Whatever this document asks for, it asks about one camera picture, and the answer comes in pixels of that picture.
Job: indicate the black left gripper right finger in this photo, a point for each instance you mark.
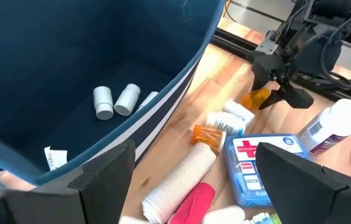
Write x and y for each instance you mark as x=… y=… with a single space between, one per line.
x=312 y=199

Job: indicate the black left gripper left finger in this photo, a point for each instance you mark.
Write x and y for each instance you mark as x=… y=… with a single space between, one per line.
x=69 y=199

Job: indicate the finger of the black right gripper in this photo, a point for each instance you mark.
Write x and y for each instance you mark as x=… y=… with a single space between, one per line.
x=262 y=74
x=297 y=98

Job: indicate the white bottle purple label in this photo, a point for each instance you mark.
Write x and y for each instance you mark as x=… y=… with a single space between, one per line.
x=334 y=124

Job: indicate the rainbow weekly pill organizer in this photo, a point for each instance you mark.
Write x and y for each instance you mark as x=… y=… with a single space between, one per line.
x=261 y=218

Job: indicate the small white pill bottle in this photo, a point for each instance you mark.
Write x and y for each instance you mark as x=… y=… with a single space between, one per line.
x=132 y=221

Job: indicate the blue first aid kit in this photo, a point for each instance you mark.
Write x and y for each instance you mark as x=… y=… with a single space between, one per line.
x=247 y=174

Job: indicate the white gauze roll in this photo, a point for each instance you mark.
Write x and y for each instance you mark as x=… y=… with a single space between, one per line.
x=223 y=216

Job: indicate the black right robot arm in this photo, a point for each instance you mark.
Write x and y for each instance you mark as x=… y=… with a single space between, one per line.
x=334 y=9

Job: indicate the navy fabric basket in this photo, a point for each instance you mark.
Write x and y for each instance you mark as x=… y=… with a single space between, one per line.
x=54 y=46

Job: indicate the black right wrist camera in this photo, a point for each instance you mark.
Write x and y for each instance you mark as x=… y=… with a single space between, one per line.
x=318 y=53

